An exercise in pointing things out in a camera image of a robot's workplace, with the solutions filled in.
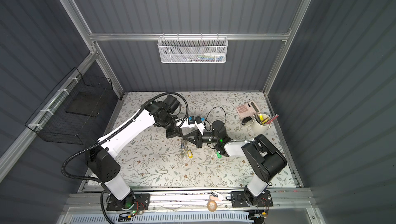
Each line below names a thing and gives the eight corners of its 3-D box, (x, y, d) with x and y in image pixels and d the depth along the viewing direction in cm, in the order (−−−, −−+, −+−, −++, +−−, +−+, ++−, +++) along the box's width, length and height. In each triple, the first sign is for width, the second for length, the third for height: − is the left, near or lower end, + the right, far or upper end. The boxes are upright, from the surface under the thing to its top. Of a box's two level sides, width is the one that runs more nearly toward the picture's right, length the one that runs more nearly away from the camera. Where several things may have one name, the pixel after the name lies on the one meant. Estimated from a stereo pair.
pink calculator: (241, 120, 106) (242, 117, 103) (234, 109, 112) (235, 106, 110) (261, 113, 110) (262, 110, 107) (252, 103, 116) (254, 100, 113)
